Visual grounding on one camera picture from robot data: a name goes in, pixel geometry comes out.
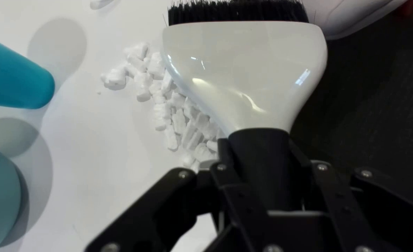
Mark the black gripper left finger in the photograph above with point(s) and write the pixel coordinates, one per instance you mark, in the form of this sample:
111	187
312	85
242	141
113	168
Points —
187	190

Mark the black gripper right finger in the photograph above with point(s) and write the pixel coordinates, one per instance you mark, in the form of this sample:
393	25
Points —
355	204

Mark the white hand brush black bristles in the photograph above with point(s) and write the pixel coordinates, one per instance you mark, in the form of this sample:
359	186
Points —
243	70

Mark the wide white chair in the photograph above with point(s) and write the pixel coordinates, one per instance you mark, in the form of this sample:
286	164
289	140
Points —
355	14

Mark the teal cup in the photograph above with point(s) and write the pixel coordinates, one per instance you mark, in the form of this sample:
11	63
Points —
15	74

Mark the white foam bits pile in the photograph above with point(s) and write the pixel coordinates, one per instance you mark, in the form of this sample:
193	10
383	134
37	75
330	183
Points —
145	74

